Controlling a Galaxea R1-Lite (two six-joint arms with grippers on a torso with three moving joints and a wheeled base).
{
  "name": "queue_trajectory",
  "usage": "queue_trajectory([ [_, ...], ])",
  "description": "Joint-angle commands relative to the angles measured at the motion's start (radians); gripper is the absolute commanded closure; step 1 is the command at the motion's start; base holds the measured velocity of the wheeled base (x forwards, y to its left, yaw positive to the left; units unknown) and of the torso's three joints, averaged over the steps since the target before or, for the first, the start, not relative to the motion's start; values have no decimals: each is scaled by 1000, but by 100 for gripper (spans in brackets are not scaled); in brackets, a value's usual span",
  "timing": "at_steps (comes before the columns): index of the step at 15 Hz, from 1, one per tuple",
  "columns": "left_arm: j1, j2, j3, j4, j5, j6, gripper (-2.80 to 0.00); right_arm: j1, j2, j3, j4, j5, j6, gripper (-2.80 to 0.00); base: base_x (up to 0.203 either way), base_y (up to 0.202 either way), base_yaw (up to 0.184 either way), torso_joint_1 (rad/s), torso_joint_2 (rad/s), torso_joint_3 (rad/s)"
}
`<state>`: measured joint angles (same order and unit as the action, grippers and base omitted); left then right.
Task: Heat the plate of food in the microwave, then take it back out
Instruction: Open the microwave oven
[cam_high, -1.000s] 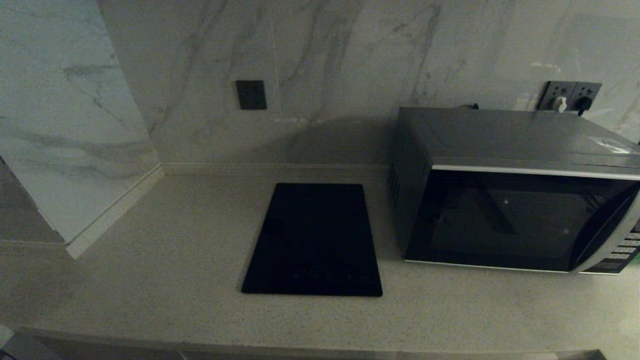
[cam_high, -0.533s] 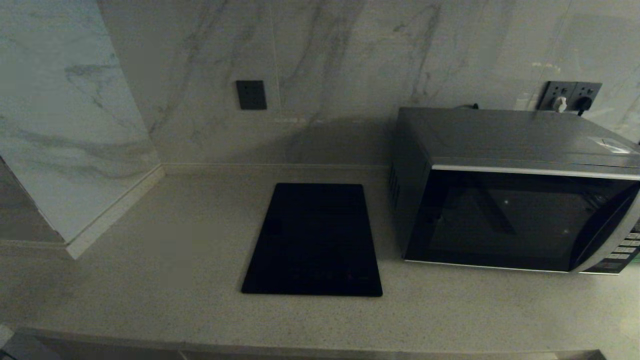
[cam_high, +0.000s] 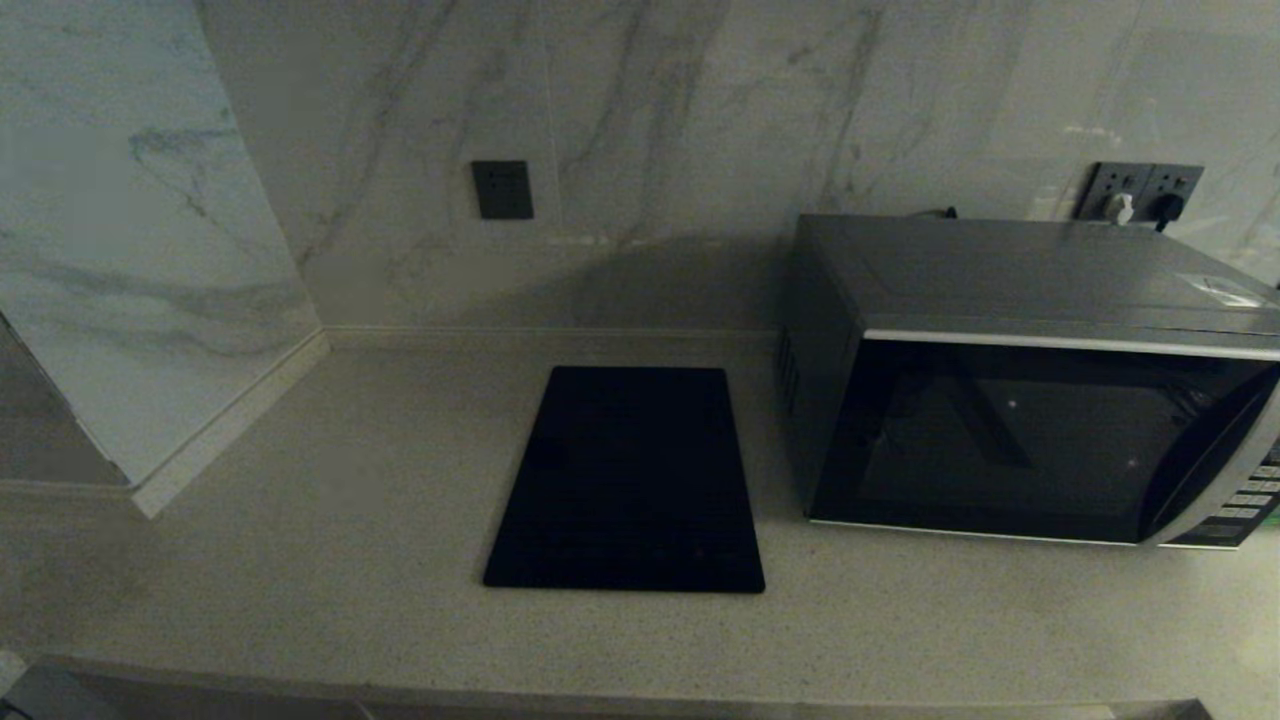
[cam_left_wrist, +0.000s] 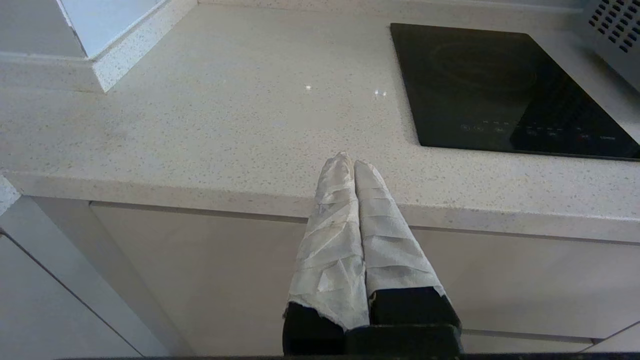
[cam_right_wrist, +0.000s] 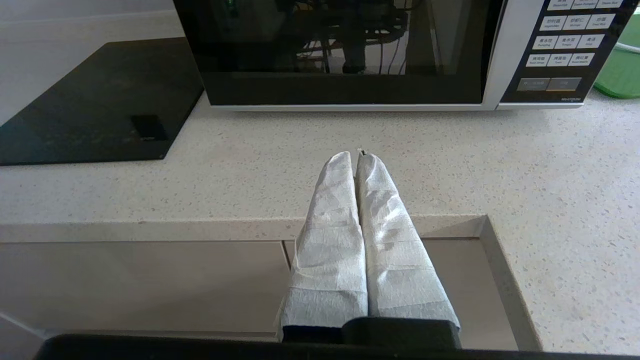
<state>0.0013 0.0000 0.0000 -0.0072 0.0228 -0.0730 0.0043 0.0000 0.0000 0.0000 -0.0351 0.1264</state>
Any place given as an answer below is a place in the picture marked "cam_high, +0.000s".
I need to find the black glass microwave door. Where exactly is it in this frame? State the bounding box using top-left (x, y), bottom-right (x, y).
top-left (808, 330), bottom-right (1280, 547)

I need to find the silver microwave oven housing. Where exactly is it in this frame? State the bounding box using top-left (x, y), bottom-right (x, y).
top-left (783, 215), bottom-right (1280, 551)

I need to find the black glass induction cooktop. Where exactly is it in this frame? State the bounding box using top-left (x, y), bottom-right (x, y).
top-left (483, 367), bottom-right (767, 595)

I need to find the white cabinet door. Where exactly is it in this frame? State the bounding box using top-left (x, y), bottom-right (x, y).
top-left (0, 660), bottom-right (126, 720)

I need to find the dark grey wall socket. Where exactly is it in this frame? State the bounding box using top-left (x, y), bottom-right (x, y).
top-left (1146, 166), bottom-right (1206, 224)
top-left (1078, 163), bottom-right (1151, 224)
top-left (472, 161), bottom-right (535, 221)

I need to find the black power cord with plug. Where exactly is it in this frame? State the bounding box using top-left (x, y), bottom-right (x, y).
top-left (905, 193), bottom-right (1186, 233)

